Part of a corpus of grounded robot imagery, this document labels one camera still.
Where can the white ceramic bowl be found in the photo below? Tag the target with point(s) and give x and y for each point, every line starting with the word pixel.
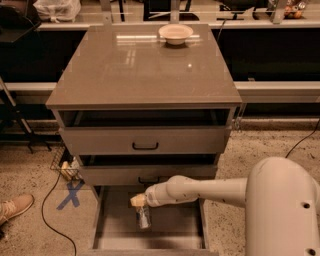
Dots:
pixel 175 34

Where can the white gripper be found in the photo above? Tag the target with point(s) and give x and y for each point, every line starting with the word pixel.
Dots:
pixel 152 197

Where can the grey drawer cabinet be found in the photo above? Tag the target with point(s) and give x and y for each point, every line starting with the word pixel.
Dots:
pixel 129 77

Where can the fruit pile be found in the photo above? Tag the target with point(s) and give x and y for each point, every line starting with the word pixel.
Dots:
pixel 294 9

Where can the blue tape cross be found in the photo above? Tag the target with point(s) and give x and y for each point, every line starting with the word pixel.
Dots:
pixel 72 197

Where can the bottom grey open drawer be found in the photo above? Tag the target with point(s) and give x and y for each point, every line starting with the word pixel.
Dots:
pixel 176 230

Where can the middle grey drawer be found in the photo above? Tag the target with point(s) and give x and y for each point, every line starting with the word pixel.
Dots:
pixel 137 174

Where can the black chair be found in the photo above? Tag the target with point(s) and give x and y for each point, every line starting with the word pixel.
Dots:
pixel 17 19

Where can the tan shoe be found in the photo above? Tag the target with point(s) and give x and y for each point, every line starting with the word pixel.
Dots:
pixel 15 207

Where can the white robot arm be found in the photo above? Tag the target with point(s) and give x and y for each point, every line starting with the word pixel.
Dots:
pixel 281 201

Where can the wire basket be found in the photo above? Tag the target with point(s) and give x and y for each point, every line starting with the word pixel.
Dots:
pixel 65 164

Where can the top grey drawer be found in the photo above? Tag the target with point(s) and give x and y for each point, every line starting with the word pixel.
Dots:
pixel 131 141

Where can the silver blue redbull can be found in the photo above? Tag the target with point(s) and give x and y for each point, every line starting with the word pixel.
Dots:
pixel 143 217

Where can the white plastic bag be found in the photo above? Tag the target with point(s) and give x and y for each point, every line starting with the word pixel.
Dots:
pixel 58 10

